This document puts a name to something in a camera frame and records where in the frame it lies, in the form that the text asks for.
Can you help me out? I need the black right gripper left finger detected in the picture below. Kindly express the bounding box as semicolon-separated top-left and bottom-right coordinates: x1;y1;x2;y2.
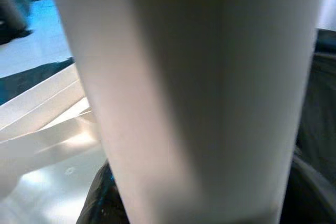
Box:
76;159;132;224

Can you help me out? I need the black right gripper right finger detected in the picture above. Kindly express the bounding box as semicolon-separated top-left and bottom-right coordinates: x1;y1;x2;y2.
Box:
278;150;336;224

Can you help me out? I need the white plastic table top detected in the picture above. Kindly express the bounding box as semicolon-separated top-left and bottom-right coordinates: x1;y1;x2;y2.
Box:
0;63;113;224

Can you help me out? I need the white plastic table leg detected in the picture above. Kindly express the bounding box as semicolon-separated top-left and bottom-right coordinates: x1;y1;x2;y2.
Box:
48;0;325;224

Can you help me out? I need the black plastic cover sheet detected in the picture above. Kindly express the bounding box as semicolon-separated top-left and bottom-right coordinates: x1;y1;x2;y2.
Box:
0;28;336;224

